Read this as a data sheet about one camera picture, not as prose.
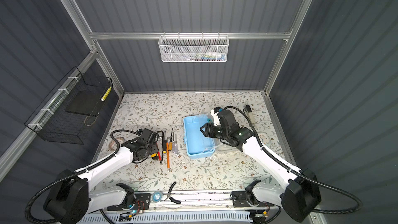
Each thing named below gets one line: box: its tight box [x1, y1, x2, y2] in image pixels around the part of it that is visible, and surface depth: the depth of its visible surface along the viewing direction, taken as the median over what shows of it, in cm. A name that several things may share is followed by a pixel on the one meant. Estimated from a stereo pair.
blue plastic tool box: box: [182, 114, 216, 160], surface depth 97 cm
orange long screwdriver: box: [166, 142, 170, 172], surface depth 89 cm
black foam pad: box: [65, 90, 105, 117], surface depth 78 cm
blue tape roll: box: [151, 190, 163, 203], surface depth 76 cm
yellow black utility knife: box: [150, 153, 159, 161], surface depth 88 cm
